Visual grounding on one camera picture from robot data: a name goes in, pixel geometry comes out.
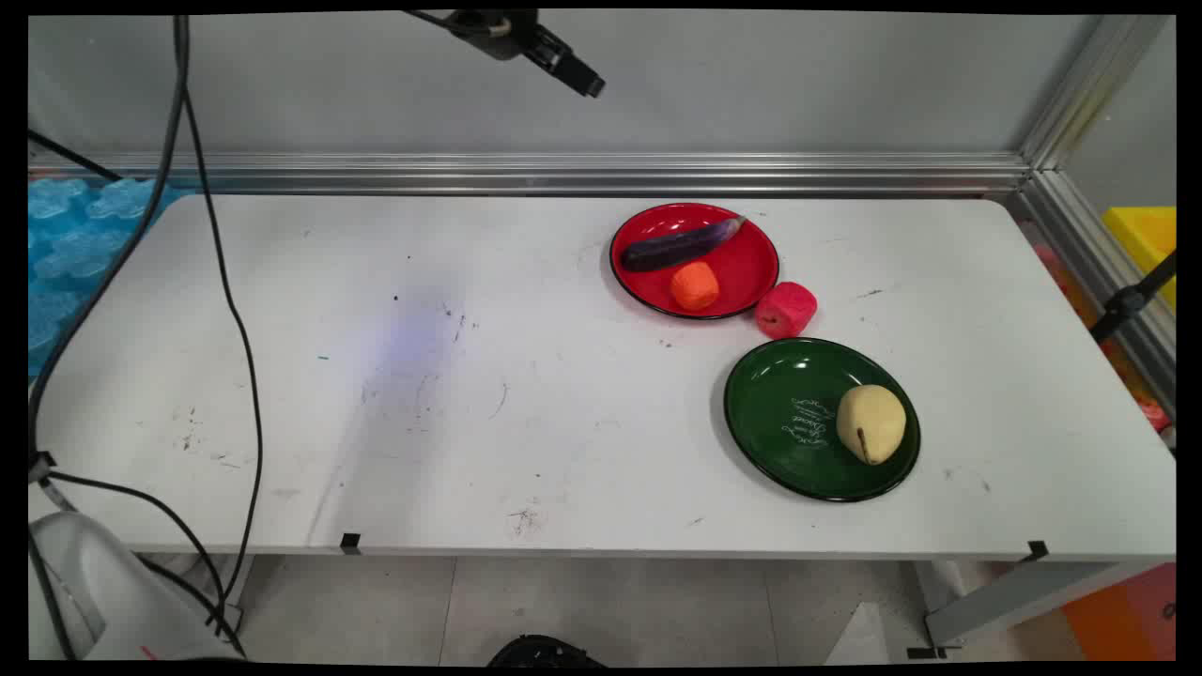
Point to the black tape marker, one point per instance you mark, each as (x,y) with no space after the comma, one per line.
(1037,550)
(350,541)

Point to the orange plastic box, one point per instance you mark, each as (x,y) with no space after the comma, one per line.
(1127,615)

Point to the blue foam puzzle mat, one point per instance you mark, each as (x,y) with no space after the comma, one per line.
(75,253)

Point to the red round plate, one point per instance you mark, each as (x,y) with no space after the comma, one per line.
(742,263)

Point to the black object on floor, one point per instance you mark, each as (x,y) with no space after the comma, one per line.
(545,652)

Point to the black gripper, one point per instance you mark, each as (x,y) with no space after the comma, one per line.
(488,33)

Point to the yellow plastic bin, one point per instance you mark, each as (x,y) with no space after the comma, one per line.
(1146,244)

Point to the dark green round plate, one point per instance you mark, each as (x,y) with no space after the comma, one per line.
(779,422)

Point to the purple toy eggplant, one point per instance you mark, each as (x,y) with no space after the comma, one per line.
(681,246)

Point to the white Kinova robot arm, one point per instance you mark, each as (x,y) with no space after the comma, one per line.
(103,591)

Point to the orange round fruit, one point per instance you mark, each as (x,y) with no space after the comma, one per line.
(695,286)

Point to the pink red toy fruit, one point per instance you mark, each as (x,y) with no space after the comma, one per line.
(786,309)

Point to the black stand clamp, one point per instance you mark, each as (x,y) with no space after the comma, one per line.
(1132,300)

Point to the yellow toy pear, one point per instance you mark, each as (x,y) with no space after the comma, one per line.
(871,424)

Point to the grey metal table leg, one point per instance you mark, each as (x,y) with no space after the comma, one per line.
(1024,591)

